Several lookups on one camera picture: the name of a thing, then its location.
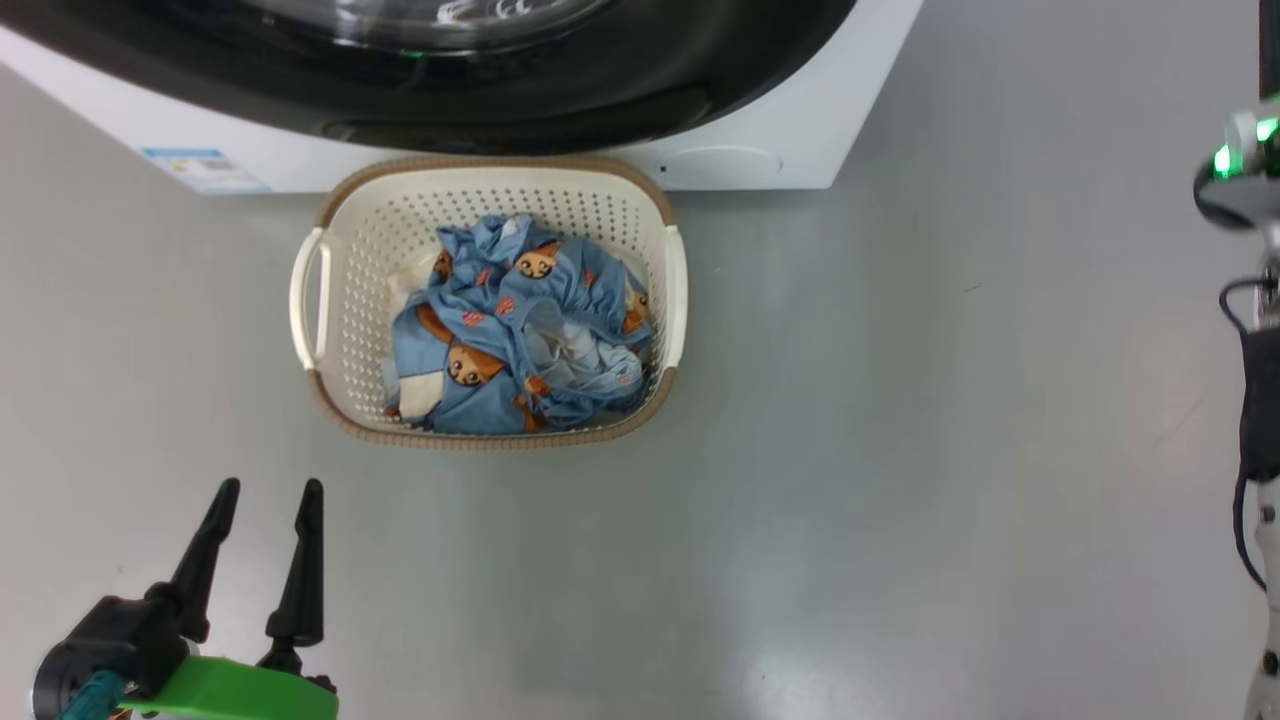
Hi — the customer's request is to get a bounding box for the white front-load washing machine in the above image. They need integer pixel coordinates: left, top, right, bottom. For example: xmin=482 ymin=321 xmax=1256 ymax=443
xmin=0 ymin=0 xmax=923 ymax=196

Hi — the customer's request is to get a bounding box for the blue white energy label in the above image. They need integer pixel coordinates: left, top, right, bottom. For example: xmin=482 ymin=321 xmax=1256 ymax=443
xmin=140 ymin=148 xmax=272 ymax=196

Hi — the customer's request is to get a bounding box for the teal left camera plug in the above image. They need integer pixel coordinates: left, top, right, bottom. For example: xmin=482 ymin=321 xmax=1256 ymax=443
xmin=58 ymin=670 xmax=127 ymax=720

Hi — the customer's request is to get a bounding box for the black round glass washer door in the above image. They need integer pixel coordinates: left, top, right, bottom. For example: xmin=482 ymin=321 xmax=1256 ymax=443
xmin=0 ymin=0 xmax=859 ymax=157

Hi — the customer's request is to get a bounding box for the cream white cloth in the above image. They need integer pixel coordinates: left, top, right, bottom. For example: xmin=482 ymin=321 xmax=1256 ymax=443
xmin=385 ymin=270 xmax=446 ymax=419

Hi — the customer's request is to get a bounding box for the cream perforated laundry basket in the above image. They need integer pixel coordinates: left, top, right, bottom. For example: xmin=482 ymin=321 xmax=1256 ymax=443
xmin=289 ymin=155 xmax=689 ymax=450

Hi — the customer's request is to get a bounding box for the blue bear-print garment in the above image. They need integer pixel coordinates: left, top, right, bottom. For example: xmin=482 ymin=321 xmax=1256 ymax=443
xmin=383 ymin=212 xmax=656 ymax=436

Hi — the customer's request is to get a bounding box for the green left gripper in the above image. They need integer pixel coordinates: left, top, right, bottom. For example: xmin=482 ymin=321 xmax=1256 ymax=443
xmin=120 ymin=478 xmax=339 ymax=720

